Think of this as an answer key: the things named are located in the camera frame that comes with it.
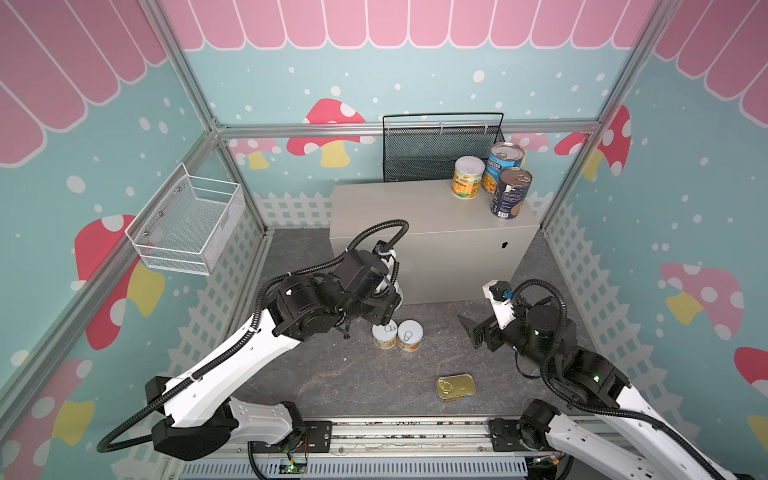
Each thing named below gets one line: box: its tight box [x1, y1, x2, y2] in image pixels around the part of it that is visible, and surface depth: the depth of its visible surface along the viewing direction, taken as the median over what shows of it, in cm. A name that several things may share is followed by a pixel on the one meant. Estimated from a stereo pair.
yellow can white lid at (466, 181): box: [452, 155, 485, 199], surface depth 78 cm
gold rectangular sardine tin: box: [436, 374, 476, 400], surface depth 80 cm
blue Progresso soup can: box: [482, 142, 525, 194], surface depth 76 cm
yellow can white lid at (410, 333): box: [397, 319, 424, 352], surface depth 89 cm
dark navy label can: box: [491, 167, 533, 220], surface depth 71 cm
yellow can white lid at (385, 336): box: [371, 319, 398, 349], surface depth 89 cm
